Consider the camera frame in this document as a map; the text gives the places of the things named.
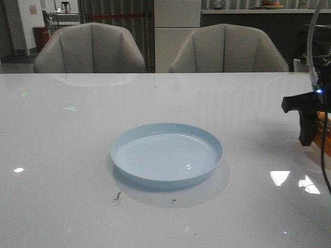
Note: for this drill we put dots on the dark counter with white top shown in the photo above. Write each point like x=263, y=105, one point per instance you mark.
x=282, y=25

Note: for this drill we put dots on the red barrier belt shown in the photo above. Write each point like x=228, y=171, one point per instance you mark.
x=116, y=16

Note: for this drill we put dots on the orange corn cob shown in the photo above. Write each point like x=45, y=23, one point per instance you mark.
x=318, y=137

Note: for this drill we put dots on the left grey upholstered chair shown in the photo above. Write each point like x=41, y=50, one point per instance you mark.
x=90, y=48

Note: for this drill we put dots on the right grey upholstered chair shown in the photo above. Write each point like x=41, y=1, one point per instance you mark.
x=227, y=48

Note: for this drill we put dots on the dark jug on table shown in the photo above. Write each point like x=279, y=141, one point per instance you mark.
x=65, y=6

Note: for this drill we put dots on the pink wall notice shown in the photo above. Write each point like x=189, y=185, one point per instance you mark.
x=33, y=9

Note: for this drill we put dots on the fruit bowl on counter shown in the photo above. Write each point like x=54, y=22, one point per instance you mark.
x=270, y=5

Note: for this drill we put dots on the grey upholstered chair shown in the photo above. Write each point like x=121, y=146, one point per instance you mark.
x=90, y=48
x=227, y=48

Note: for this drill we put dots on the red bin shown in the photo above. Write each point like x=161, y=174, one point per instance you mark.
x=41, y=37

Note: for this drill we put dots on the light blue round plate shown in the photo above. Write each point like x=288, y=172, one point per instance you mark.
x=167, y=155

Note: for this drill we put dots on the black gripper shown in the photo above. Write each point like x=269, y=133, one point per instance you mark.
x=308, y=103

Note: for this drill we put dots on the white cabinet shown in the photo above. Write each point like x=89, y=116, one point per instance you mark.
x=173, y=21

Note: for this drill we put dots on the background metal table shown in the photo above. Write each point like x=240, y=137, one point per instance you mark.
x=56, y=20

